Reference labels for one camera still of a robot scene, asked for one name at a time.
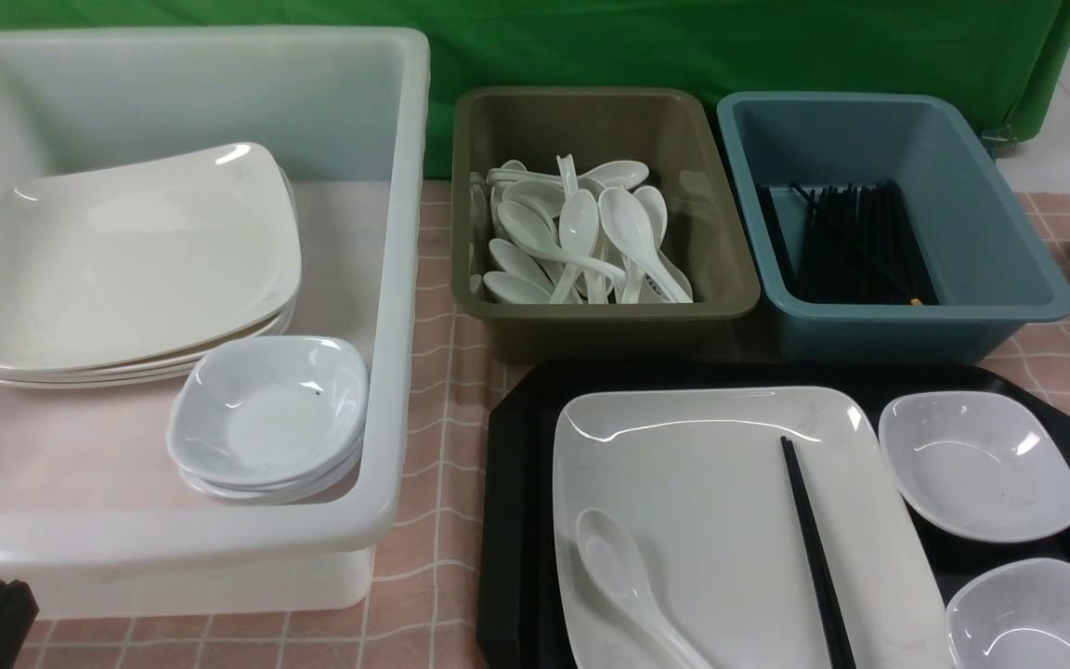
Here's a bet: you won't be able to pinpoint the white soup spoon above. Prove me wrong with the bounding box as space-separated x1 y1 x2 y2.
576 507 712 668

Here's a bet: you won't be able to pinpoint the large white square plate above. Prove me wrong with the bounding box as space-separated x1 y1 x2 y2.
551 386 954 668

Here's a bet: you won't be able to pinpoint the black chopstick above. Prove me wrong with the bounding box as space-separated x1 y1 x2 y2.
780 436 857 668

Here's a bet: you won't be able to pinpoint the small white bowl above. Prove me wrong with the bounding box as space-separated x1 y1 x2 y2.
878 390 1070 544
946 557 1070 668

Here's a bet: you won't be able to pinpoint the top white plate in tub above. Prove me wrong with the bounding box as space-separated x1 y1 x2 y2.
0 142 303 372

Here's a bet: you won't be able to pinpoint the large white plastic tub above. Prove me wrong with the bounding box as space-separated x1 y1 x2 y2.
0 26 430 619

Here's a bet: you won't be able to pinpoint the lower plates stack in tub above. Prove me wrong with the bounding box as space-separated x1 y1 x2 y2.
0 167 299 389

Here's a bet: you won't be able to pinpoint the lower bowls stack in tub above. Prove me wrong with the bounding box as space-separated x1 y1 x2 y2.
165 429 364 505

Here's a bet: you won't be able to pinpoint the top small bowl in tub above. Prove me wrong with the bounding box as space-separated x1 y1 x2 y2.
165 335 370 488

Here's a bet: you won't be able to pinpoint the black serving tray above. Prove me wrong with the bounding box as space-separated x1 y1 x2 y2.
476 359 1070 668

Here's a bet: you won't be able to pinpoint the white spoons in bin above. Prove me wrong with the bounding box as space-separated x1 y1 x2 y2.
470 155 696 306

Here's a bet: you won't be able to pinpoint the olive plastic spoon bin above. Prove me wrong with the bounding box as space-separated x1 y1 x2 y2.
450 87 770 364

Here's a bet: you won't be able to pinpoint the black chopsticks in bin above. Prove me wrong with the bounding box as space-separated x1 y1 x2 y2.
755 179 941 308

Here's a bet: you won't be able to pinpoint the blue plastic chopstick bin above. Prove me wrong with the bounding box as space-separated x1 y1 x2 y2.
716 92 1070 365

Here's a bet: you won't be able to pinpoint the green cloth backdrop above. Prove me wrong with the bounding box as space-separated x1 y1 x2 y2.
0 1 1070 179

